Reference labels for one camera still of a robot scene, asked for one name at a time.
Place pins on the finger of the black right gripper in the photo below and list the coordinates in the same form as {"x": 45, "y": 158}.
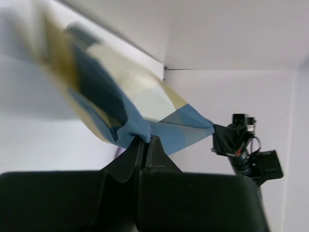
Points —
{"x": 229, "y": 140}

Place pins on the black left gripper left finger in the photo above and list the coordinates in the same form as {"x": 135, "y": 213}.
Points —
{"x": 72, "y": 201}

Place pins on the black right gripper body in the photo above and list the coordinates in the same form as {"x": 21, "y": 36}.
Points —
{"x": 258, "y": 165}

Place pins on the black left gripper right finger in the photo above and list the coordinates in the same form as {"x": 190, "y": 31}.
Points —
{"x": 192, "y": 202}

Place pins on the blue beige checked cloth napkin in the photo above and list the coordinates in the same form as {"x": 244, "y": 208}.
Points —
{"x": 115, "y": 97}

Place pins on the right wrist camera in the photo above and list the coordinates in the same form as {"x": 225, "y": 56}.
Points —
{"x": 244, "y": 119}

